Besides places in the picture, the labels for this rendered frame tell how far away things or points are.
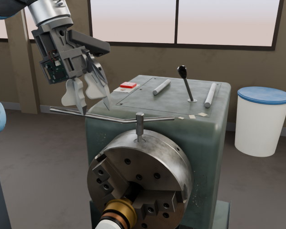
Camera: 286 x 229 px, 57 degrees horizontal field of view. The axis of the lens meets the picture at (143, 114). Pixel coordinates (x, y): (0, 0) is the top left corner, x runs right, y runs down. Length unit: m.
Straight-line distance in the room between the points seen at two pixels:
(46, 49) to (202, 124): 0.51
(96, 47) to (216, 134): 0.45
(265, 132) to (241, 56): 1.02
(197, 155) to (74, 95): 0.43
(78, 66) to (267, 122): 2.75
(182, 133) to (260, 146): 2.49
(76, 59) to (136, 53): 3.16
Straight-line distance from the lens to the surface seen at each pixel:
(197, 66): 3.62
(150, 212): 0.75
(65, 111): 0.70
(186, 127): 0.85
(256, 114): 3.11
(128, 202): 0.75
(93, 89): 0.57
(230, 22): 3.54
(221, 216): 1.60
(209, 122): 0.87
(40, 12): 0.59
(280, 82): 3.76
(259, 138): 3.24
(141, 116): 0.72
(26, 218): 2.50
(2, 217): 1.05
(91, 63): 0.58
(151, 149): 0.74
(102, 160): 0.78
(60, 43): 0.59
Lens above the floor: 1.59
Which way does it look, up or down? 22 degrees down
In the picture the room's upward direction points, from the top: straight up
